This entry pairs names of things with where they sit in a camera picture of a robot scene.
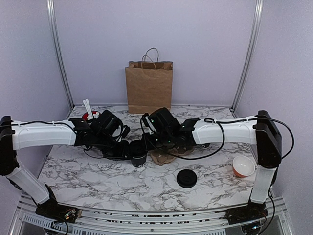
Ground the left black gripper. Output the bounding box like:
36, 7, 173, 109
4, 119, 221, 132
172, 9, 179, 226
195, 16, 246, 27
94, 132, 132, 161

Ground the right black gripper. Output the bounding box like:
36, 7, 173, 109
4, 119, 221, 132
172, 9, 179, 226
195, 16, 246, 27
139, 132, 173, 153

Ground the black plastic cup lid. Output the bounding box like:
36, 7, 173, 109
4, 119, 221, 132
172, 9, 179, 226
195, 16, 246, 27
128, 140, 147, 159

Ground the black paper coffee cup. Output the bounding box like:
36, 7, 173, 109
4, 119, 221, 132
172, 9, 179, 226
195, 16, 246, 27
128, 141, 148, 169

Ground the brown paper bag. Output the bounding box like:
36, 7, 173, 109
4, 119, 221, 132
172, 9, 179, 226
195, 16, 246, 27
125, 52, 173, 114

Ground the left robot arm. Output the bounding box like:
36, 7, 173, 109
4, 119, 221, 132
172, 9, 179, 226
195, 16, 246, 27
0, 110, 130, 223

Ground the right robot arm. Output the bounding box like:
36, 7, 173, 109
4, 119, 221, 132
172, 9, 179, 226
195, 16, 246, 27
140, 108, 286, 224

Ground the cardboard cup carrier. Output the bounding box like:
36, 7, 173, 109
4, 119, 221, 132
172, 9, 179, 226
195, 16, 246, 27
149, 147, 195, 166

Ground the white sachet in holder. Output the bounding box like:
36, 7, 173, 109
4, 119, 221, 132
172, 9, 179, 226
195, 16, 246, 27
92, 111, 101, 118

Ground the red cylindrical holder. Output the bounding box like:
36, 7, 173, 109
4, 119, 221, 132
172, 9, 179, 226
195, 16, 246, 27
82, 111, 94, 121

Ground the orange white bowl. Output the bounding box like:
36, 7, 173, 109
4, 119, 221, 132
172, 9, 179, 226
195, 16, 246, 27
232, 156, 255, 178

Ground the right aluminium frame post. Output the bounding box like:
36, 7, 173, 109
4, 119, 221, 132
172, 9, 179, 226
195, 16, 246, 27
230, 0, 264, 113

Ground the aluminium frame post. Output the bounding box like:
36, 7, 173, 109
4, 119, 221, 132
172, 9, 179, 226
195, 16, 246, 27
230, 0, 264, 113
46, 0, 75, 109

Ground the front aluminium rail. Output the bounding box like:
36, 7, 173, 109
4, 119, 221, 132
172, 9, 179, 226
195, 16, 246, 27
9, 195, 295, 235

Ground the left aluminium frame post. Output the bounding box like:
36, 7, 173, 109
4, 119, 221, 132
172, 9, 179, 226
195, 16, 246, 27
46, 0, 75, 109

